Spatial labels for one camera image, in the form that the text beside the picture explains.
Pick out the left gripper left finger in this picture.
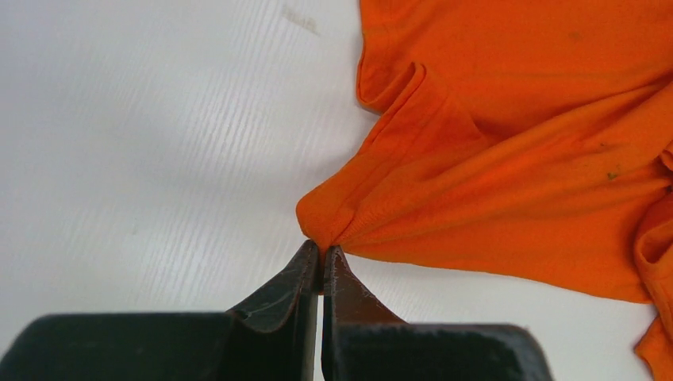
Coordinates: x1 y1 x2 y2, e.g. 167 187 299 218
1 241 320 380

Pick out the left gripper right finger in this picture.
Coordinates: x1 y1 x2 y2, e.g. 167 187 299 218
321 246 552 381

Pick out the orange t shirt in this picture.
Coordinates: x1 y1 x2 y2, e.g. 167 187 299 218
296 1 672 380

